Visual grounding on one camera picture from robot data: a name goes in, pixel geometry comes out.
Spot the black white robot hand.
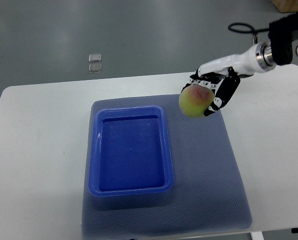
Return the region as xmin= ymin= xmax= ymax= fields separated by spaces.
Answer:
xmin=182 ymin=43 xmax=265 ymax=117

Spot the green pink peach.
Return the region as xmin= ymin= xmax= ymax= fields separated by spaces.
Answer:
xmin=178 ymin=84 xmax=214 ymax=118

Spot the upper metal floor plate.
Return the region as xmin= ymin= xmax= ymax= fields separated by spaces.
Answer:
xmin=89 ymin=53 xmax=102 ymax=63

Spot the metal floor plate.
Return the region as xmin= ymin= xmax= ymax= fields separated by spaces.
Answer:
xmin=88 ymin=63 xmax=102 ymax=74
xmin=89 ymin=53 xmax=102 ymax=63

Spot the lower metal floor plate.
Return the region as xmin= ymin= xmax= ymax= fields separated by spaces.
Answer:
xmin=88 ymin=63 xmax=102 ymax=74

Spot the wooden box corner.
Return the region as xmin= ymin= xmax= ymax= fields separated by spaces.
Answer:
xmin=271 ymin=0 xmax=298 ymax=13

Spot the blue plastic tray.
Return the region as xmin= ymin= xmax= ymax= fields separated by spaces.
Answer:
xmin=88 ymin=105 xmax=174 ymax=198

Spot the grey blue mat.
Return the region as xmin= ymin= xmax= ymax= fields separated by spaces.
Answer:
xmin=82 ymin=94 xmax=252 ymax=240

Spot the black cable loop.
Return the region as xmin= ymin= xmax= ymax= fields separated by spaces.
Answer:
xmin=227 ymin=22 xmax=271 ymax=45

